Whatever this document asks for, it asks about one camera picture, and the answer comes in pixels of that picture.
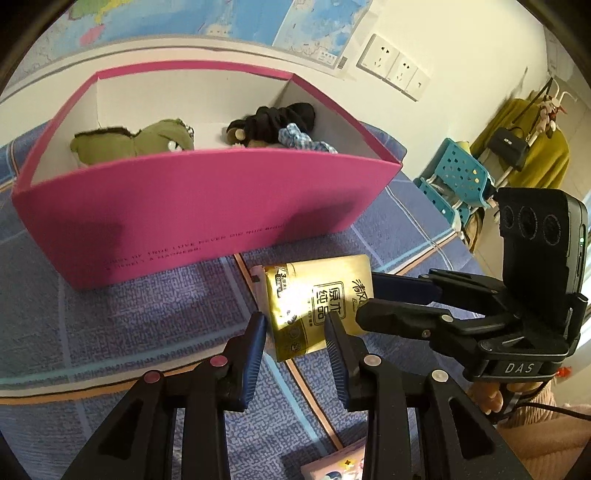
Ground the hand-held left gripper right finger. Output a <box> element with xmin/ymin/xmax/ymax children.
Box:
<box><xmin>323</xmin><ymin>313</ymin><xmax>532</xmax><ymax>480</ymax></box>

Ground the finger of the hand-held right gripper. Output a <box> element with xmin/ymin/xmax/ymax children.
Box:
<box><xmin>370</xmin><ymin>269</ymin><xmax>506</xmax><ymax>306</ymax></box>
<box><xmin>355</xmin><ymin>296</ymin><xmax>497</xmax><ymax>358</ymax></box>

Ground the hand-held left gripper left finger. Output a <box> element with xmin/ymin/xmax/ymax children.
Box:
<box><xmin>62</xmin><ymin>311</ymin><xmax>269</xmax><ymax>480</ymax></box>

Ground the gold tissue packet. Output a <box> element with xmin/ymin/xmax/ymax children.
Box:
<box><xmin>262</xmin><ymin>254</ymin><xmax>373</xmax><ymax>363</ymax></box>

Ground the pink cardboard box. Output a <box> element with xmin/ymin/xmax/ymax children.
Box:
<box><xmin>11</xmin><ymin>60</ymin><xmax>403</xmax><ymax>291</ymax></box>

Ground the brown plush bear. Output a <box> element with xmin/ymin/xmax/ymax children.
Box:
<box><xmin>225</xmin><ymin>128</ymin><xmax>269</xmax><ymax>149</ymax></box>

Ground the green plush toy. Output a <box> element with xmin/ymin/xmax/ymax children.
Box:
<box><xmin>70</xmin><ymin>119</ymin><xmax>195</xmax><ymax>168</ymax></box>

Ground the person's right forearm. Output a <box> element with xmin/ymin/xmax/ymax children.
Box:
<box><xmin>496</xmin><ymin>381</ymin><xmax>591</xmax><ymax>480</ymax></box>

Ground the person's right hand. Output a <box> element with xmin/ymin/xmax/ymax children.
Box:
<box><xmin>468</xmin><ymin>381</ymin><xmax>505</xmax><ymax>416</ymax></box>

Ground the pink tissue packet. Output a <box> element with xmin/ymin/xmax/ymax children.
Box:
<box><xmin>300</xmin><ymin>438</ymin><xmax>366</xmax><ymax>480</ymax></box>

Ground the blue checked bed sheet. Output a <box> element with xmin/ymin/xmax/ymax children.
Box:
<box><xmin>0</xmin><ymin>120</ymin><xmax>490</xmax><ymax>480</ymax></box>

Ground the yellow green hanging garment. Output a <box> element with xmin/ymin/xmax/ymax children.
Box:
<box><xmin>471</xmin><ymin>97</ymin><xmax>571</xmax><ymax>190</ymax></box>

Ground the blue perforated plastic rack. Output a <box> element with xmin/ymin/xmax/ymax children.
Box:
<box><xmin>413</xmin><ymin>137</ymin><xmax>498</xmax><ymax>241</ymax></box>

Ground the black handbag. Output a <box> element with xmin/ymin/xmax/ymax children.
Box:
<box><xmin>489</xmin><ymin>128</ymin><xmax>531</xmax><ymax>171</ymax></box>

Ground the small hanging plush charm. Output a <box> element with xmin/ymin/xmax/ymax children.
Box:
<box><xmin>538</xmin><ymin>98</ymin><xmax>562</xmax><ymax>134</ymax></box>

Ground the blue checked fabric scrunchie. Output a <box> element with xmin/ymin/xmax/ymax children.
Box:
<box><xmin>278</xmin><ymin>122</ymin><xmax>338</xmax><ymax>154</ymax></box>

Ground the black cable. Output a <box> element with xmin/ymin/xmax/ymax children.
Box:
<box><xmin>505</xmin><ymin>401</ymin><xmax>591</xmax><ymax>422</ymax></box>

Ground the white wall socket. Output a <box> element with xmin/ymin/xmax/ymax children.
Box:
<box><xmin>385</xmin><ymin>53</ymin><xmax>419</xmax><ymax>91</ymax></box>
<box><xmin>404</xmin><ymin>69</ymin><xmax>431</xmax><ymax>102</ymax></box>
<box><xmin>358</xmin><ymin>33</ymin><xmax>400</xmax><ymax>77</ymax></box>

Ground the colourful wall map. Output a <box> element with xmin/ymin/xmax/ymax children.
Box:
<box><xmin>44</xmin><ymin>0</ymin><xmax>374</xmax><ymax>73</ymax></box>

